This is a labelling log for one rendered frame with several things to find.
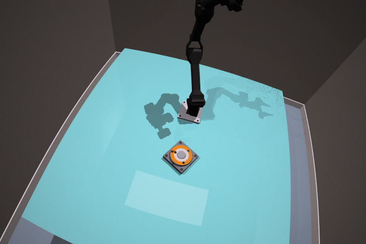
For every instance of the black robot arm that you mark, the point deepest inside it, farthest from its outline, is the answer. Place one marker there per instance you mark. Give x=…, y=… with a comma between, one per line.
x=203, y=15

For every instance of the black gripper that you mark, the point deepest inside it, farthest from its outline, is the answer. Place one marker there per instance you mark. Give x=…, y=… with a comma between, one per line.
x=234, y=4

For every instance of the orange round plate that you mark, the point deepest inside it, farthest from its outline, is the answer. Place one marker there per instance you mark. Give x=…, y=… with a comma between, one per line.
x=178, y=161

